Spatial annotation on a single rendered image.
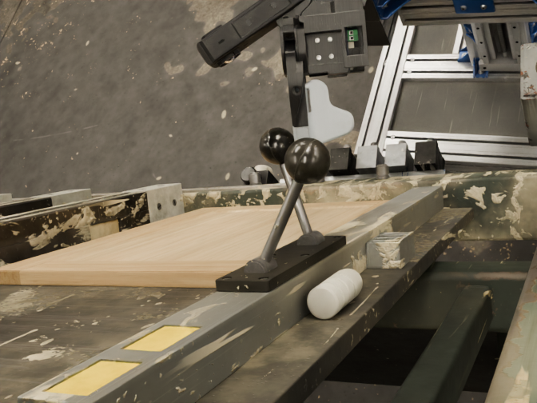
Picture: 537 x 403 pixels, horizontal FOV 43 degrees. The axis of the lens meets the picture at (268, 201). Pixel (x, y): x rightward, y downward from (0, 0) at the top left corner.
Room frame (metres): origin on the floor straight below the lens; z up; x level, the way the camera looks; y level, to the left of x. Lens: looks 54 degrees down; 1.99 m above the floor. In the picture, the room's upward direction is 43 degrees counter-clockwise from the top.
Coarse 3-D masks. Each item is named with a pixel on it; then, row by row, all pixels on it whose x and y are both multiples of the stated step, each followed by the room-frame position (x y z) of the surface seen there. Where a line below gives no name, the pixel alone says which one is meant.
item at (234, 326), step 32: (416, 192) 0.54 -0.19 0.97; (352, 224) 0.43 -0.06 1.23; (384, 224) 0.41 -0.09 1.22; (416, 224) 0.45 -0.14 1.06; (352, 256) 0.35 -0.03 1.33; (288, 288) 0.29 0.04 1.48; (192, 320) 0.27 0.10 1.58; (224, 320) 0.25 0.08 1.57; (256, 320) 0.26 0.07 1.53; (288, 320) 0.27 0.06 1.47; (128, 352) 0.24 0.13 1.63; (160, 352) 0.23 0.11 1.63; (192, 352) 0.23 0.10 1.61; (224, 352) 0.23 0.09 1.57; (256, 352) 0.24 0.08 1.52; (128, 384) 0.21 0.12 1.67; (160, 384) 0.21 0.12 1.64; (192, 384) 0.21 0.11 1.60
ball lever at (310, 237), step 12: (276, 132) 0.44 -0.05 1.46; (288, 132) 0.44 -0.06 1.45; (264, 144) 0.44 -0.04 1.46; (276, 144) 0.43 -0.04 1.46; (288, 144) 0.42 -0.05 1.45; (264, 156) 0.44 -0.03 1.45; (276, 156) 0.42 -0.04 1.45; (288, 180) 0.41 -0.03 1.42; (300, 204) 0.39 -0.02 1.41; (300, 216) 0.38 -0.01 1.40; (300, 240) 0.36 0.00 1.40; (312, 240) 0.35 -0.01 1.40; (324, 240) 0.36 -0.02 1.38
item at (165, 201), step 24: (144, 192) 0.90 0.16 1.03; (168, 192) 0.93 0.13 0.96; (24, 216) 0.80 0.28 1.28; (48, 216) 0.80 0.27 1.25; (72, 216) 0.82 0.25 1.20; (96, 216) 0.83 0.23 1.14; (120, 216) 0.85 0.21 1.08; (144, 216) 0.87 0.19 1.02; (168, 216) 0.90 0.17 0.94; (0, 240) 0.75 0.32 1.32; (24, 240) 0.77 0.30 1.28; (48, 240) 0.78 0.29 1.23; (72, 240) 0.79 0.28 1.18; (0, 264) 0.73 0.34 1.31
